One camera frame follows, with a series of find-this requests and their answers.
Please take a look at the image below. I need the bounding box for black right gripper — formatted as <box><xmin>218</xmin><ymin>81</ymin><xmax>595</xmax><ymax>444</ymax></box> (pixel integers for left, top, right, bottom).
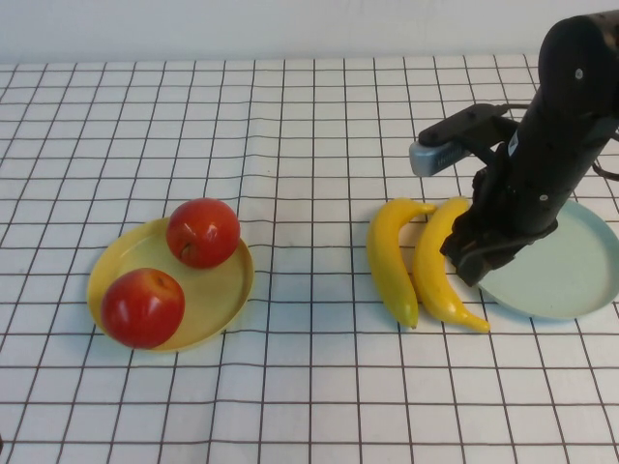
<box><xmin>440</xmin><ymin>144</ymin><xmax>594</xmax><ymax>287</ymax></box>

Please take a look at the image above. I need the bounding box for yellow banana with green tip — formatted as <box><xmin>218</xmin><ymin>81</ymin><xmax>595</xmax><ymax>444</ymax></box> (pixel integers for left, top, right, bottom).
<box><xmin>366</xmin><ymin>196</ymin><xmax>438</xmax><ymax>331</ymax></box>

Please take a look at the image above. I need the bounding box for red apple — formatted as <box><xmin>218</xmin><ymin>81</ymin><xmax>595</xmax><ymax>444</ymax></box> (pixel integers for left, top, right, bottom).
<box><xmin>100</xmin><ymin>268</ymin><xmax>187</xmax><ymax>350</ymax></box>
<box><xmin>165</xmin><ymin>197</ymin><xmax>242</xmax><ymax>270</ymax></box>

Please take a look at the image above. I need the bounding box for pale green round plate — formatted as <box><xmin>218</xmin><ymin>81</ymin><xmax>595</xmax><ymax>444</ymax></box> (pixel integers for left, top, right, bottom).
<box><xmin>476</xmin><ymin>199</ymin><xmax>613</xmax><ymax>322</ymax></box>

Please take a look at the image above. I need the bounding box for yellow round plate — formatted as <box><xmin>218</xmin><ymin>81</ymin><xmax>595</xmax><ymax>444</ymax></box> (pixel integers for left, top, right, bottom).
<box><xmin>86</xmin><ymin>217</ymin><xmax>255</xmax><ymax>354</ymax></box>

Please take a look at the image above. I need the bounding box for white grid tablecloth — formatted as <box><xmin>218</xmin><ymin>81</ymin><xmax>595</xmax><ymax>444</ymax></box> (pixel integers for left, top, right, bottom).
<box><xmin>0</xmin><ymin>52</ymin><xmax>619</xmax><ymax>464</ymax></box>

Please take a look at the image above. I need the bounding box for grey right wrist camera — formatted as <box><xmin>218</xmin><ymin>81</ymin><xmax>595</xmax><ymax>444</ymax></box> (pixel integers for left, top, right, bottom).
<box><xmin>409</xmin><ymin>104</ymin><xmax>521</xmax><ymax>176</ymax></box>

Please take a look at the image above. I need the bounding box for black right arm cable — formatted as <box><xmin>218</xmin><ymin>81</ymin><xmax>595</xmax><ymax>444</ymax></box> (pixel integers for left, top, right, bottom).
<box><xmin>590</xmin><ymin>157</ymin><xmax>619</xmax><ymax>184</ymax></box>

